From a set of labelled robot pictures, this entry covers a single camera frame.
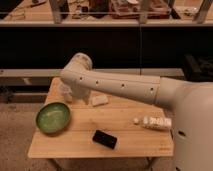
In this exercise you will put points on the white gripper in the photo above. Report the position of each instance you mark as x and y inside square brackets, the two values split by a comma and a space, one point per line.
[82, 93]

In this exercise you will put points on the green ceramic bowl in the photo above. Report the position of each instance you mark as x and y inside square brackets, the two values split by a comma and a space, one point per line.
[53, 118]

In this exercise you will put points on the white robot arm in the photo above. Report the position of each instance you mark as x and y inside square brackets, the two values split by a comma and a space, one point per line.
[190, 102]

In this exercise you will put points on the white rectangular block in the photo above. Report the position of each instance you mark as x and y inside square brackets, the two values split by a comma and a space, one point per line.
[99, 100]

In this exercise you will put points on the wooden folding table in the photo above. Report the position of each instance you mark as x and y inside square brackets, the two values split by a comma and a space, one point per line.
[114, 118]

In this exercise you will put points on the black rectangular phone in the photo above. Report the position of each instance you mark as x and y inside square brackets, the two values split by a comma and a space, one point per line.
[104, 139]

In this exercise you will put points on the white bottle cap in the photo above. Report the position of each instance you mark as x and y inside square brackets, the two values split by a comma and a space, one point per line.
[136, 121]

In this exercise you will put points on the white pill bottle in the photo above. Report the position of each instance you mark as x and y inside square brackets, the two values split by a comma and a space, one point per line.
[159, 123]

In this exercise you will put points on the long background workbench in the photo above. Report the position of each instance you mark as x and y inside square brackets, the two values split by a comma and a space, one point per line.
[118, 13]

